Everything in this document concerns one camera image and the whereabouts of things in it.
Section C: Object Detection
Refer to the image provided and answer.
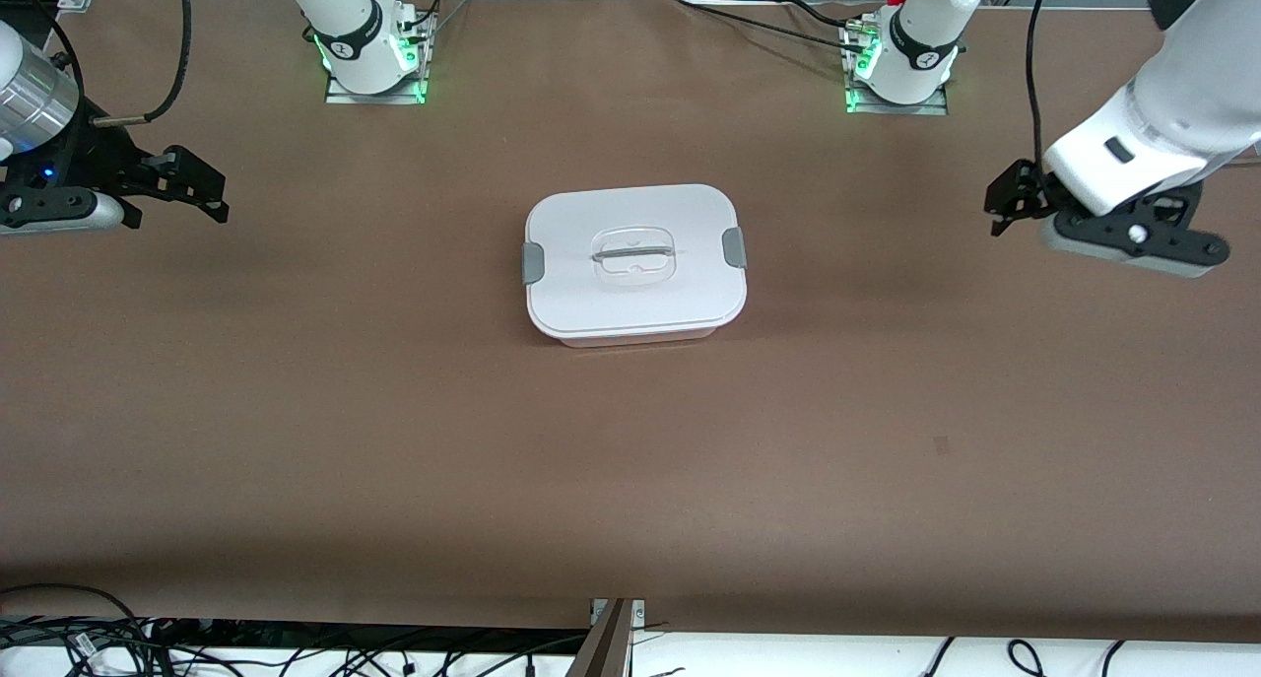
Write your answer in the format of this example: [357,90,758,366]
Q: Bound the white box lid gray clips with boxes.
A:
[521,183,749,339]

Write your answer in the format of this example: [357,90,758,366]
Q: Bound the pink plastic storage box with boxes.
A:
[537,327,718,350]

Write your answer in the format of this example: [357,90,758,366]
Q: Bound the brown table cover sheet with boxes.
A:
[0,0,1261,643]

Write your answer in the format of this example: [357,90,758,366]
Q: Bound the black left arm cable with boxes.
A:
[1023,0,1060,180]

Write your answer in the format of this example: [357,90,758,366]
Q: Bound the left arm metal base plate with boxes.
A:
[840,17,950,116]

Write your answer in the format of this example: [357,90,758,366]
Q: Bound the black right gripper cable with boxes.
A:
[94,0,193,128]

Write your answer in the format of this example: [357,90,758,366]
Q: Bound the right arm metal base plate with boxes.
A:
[325,12,428,104]

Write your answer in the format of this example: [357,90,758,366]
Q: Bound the short black table cable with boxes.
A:
[768,0,868,30]

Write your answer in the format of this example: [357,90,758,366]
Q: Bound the long black table cable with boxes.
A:
[673,0,853,52]

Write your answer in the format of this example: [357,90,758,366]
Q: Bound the black looped floor cable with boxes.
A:
[0,583,159,677]

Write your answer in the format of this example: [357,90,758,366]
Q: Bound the brown wooden post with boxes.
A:
[568,598,633,677]

